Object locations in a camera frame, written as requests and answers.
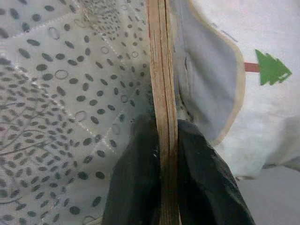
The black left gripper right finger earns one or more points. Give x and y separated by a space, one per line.
206 187

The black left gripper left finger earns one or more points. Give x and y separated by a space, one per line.
136 187

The colourful children's book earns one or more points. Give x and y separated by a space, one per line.
164 70

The white pillow green tree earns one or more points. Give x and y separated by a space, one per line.
257 105

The white quilted mattress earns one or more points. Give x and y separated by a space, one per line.
58 93

